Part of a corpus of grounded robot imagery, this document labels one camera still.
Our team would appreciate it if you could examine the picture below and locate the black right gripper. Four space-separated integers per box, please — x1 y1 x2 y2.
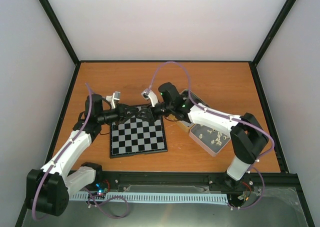
135 102 174 123

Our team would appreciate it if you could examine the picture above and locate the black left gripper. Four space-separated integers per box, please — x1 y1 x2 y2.
98 103 140 126

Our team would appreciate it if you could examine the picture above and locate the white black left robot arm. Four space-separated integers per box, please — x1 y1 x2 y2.
26 94 139 220

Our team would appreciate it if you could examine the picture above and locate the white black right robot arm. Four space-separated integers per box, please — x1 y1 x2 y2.
136 82 273 181

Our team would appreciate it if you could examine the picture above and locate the black white chess board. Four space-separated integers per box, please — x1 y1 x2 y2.
109 116 168 159

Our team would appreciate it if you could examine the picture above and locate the gold metal tin box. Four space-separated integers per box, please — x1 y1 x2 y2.
164 89 195 133

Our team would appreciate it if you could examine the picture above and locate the silver tin lid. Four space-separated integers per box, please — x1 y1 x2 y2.
189 124 231 157

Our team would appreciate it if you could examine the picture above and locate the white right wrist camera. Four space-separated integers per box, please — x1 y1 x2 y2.
141 88 159 107

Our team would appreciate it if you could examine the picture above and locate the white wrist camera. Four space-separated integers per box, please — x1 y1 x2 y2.
141 88 159 107
105 91 121 109

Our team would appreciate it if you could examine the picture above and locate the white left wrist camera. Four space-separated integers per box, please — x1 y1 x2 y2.
105 91 121 109

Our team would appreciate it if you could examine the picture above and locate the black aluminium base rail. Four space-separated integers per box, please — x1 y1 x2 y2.
88 171 302 194

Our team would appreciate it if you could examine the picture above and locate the light blue cable duct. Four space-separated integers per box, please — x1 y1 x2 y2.
67 191 229 204

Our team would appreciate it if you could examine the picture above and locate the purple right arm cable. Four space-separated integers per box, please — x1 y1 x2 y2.
148 60 276 173

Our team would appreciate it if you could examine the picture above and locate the purple cable loop bottom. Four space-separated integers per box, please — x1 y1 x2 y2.
82 184 130 219

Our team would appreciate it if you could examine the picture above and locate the black frame post left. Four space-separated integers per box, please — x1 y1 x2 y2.
38 0 80 67

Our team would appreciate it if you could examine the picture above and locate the black frame post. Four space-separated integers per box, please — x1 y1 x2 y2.
252 0 297 67
38 0 80 67

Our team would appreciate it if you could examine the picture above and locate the black frame post right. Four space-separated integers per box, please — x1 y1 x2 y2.
252 0 297 67

